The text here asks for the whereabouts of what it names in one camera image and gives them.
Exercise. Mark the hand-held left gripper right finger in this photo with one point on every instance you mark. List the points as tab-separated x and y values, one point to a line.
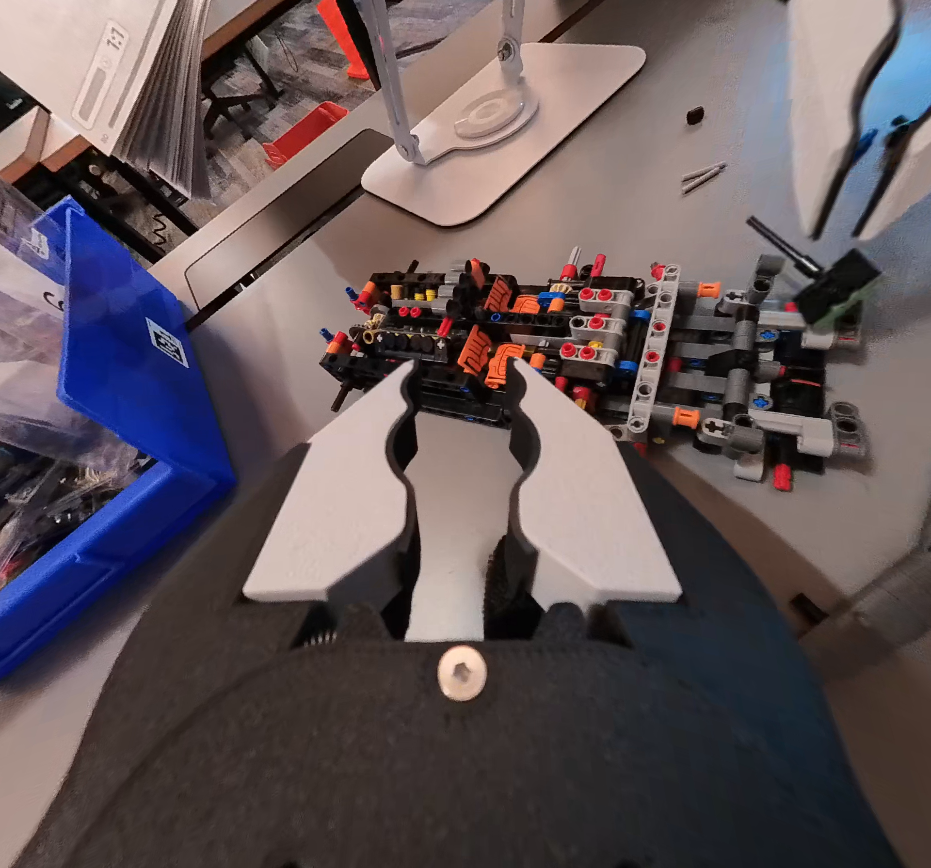
596	519

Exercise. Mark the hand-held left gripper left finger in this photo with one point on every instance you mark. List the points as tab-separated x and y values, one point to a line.
327	512

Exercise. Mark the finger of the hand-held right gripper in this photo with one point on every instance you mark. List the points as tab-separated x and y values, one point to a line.
905	184
829	46

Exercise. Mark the black green lego piece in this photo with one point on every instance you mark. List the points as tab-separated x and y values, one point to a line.
836	286

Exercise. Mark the lego chassis model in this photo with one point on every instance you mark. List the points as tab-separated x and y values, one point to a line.
582	366

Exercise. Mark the grey lego axle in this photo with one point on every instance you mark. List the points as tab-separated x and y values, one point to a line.
705	182
704	171

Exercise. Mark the lego instruction booklet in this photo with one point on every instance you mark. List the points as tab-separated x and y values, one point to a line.
109	25

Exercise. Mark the blue storage bin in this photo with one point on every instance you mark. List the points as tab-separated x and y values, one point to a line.
131	374

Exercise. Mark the clear plastic bags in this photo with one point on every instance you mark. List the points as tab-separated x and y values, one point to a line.
43	388

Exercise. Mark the white book stand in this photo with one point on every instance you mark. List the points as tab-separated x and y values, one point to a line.
524	126

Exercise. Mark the red floor bin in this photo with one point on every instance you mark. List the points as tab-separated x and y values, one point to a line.
305	134

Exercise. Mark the orange traffic cone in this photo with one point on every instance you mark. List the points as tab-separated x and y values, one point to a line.
338	25

